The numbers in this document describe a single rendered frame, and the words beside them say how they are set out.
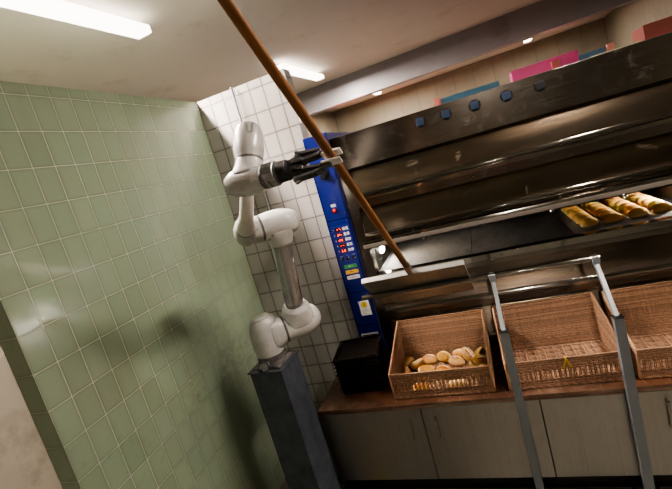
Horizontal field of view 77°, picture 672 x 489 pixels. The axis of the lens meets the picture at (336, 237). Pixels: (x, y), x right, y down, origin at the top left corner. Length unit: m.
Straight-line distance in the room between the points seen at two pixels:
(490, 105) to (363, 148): 0.76
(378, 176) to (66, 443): 2.01
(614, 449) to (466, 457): 0.71
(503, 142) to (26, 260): 2.34
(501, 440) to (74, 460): 1.97
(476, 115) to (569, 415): 1.63
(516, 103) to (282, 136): 1.40
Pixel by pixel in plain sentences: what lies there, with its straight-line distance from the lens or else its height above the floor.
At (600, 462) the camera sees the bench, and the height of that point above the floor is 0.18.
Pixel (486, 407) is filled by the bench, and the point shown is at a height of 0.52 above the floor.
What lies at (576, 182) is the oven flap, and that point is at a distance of 2.65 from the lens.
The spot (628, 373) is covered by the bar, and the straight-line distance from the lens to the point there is 2.38.
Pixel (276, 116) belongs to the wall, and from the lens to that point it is 2.84.
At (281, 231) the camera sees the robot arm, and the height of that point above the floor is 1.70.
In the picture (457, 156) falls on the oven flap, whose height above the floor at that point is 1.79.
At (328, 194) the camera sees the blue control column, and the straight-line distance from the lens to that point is 2.71.
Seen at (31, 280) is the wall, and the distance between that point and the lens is 1.98.
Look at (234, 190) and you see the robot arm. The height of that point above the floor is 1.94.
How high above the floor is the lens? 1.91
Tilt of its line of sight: 9 degrees down
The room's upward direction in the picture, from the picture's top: 16 degrees counter-clockwise
